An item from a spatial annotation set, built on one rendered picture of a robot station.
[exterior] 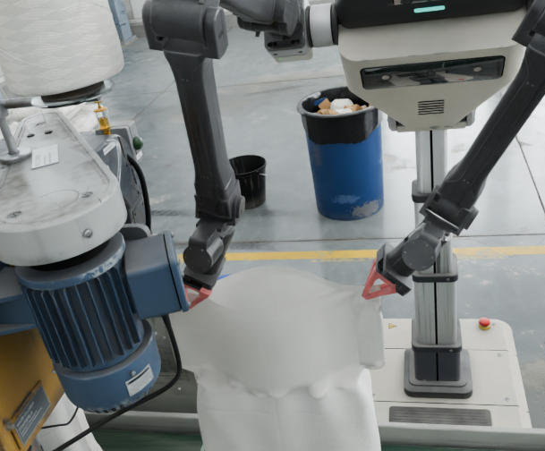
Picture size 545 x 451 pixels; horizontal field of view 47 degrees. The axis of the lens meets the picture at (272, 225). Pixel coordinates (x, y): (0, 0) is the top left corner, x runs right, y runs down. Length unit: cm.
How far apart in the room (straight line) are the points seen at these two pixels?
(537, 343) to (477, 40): 160
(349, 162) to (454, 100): 191
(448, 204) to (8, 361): 75
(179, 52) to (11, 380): 55
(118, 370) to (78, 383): 6
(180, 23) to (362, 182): 265
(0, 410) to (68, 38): 54
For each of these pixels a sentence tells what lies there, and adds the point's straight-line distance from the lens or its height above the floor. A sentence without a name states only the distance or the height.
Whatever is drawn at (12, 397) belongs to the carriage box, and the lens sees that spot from 104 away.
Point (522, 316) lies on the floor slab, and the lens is 283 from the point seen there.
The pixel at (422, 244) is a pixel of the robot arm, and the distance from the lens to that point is 106.
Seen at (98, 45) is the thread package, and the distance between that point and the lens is 88.
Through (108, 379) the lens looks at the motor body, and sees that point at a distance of 93.
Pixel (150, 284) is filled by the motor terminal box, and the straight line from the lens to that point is 87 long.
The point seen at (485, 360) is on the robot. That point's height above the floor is 26.
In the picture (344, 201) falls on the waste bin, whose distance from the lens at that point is 349.
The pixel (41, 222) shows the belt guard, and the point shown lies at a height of 142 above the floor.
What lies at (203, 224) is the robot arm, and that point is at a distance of 114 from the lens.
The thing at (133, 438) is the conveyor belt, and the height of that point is 38.
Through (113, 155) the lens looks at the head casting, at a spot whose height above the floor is 130.
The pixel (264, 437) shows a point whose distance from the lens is 141.
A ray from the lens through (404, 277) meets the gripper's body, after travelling 116.
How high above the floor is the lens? 173
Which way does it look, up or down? 29 degrees down
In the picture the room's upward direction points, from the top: 10 degrees counter-clockwise
